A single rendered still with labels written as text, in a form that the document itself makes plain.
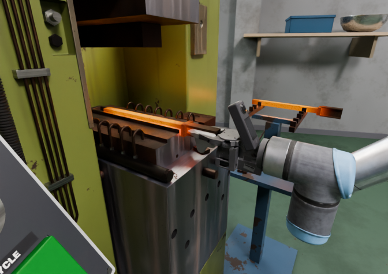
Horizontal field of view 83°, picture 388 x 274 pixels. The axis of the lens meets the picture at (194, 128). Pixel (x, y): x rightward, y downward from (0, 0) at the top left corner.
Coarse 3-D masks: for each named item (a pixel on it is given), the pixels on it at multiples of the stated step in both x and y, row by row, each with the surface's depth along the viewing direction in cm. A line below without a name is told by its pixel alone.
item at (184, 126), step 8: (112, 112) 75; (120, 112) 73; (128, 112) 72; (136, 112) 72; (144, 120) 68; (152, 120) 66; (160, 120) 65; (168, 120) 65; (184, 128) 59; (192, 128) 59; (200, 128) 57; (208, 128) 57; (216, 128) 57; (184, 136) 60; (192, 136) 59
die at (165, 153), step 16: (96, 112) 78; (144, 112) 78; (96, 128) 66; (112, 128) 66; (144, 128) 63; (160, 128) 63; (176, 128) 60; (128, 144) 58; (144, 144) 55; (160, 144) 55; (176, 144) 60; (192, 144) 67; (160, 160) 55
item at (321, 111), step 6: (252, 102) 116; (264, 102) 112; (270, 102) 111; (276, 102) 110; (288, 108) 106; (294, 108) 105; (300, 108) 103; (312, 108) 100; (318, 108) 98; (324, 108) 98; (330, 108) 96; (336, 108) 95; (342, 108) 95; (318, 114) 99; (324, 114) 99; (330, 114) 97; (336, 114) 96
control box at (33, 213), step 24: (0, 144) 21; (0, 168) 20; (24, 168) 22; (0, 192) 19; (24, 192) 21; (48, 192) 23; (0, 216) 18; (24, 216) 20; (48, 216) 22; (0, 240) 18; (24, 240) 19; (72, 240) 23; (0, 264) 17; (96, 264) 24
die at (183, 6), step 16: (80, 0) 51; (96, 0) 48; (112, 0) 46; (128, 0) 44; (144, 0) 42; (160, 0) 45; (176, 0) 49; (192, 0) 54; (80, 16) 53; (96, 16) 50; (112, 16) 47; (128, 16) 45; (144, 16) 45; (160, 16) 46; (176, 16) 50; (192, 16) 55
